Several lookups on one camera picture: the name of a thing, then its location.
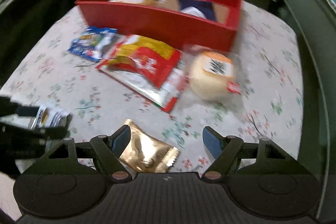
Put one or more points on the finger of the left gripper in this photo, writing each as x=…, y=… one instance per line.
x=27, y=111
x=52, y=133

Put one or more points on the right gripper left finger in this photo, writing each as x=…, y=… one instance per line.
x=107, y=151

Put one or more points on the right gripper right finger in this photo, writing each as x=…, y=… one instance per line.
x=225, y=151

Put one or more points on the white Kaprons wafer packet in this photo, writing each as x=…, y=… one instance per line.
x=49, y=116

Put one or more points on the gold foil snack packet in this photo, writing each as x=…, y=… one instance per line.
x=145, y=153

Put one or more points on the red white packet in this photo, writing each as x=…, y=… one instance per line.
x=164, y=97

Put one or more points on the round cake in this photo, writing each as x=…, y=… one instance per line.
x=212, y=76

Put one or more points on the blue coconut snack packet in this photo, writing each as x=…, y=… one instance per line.
x=93, y=43

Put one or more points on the dark blue foil packet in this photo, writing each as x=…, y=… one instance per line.
x=205, y=7

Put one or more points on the red yellow snack bag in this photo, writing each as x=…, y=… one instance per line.
x=148, y=57

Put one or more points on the floral tablecloth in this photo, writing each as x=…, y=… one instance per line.
x=270, y=105

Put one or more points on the dark side table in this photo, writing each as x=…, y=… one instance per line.
x=23, y=23

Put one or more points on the red cardboard box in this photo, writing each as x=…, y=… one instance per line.
x=168, y=25

